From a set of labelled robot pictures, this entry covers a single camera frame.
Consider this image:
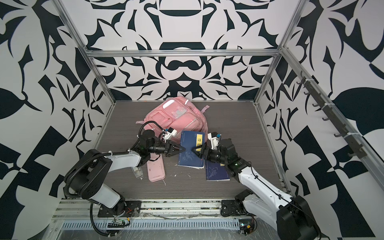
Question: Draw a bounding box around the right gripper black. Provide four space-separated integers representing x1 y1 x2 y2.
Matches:
192 145 230 167

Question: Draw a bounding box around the blue book yellow label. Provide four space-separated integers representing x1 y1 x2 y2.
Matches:
178 131 205 169

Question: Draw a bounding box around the purple book yellow label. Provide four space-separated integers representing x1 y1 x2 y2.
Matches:
206 161 230 182

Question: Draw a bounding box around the pink student backpack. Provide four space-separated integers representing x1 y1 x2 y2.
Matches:
136 97 210 143

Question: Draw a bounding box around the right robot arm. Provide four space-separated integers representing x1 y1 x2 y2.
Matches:
192 139 322 240

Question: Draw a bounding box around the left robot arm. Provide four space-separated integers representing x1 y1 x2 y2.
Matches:
64 130 186 209

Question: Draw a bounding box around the pink pencil case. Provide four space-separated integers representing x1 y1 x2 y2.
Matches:
147 153 166 183

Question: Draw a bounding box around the clear plastic small case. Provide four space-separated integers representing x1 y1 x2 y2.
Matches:
132 167 144 179

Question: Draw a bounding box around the right electronics board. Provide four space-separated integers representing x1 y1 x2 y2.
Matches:
240 219 258 236

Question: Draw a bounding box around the electronics board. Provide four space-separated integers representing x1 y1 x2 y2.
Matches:
108 218 131 228
240 219 258 236

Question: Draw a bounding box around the left electronics board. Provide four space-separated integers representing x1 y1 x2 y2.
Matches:
108 218 131 228

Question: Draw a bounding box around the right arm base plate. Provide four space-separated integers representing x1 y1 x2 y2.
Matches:
220 200 260 217

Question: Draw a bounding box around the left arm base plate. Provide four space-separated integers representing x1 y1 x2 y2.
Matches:
98 201 142 218

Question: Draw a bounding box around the white slotted cable duct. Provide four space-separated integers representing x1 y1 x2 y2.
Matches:
61 219 241 231

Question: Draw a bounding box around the black corrugated cable left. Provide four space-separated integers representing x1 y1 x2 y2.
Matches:
89 202 121 238

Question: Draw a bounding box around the aluminium front rail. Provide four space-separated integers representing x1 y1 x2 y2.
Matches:
52 199 222 220

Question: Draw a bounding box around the black coat hook rail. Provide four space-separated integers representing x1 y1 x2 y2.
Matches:
298 77 368 159

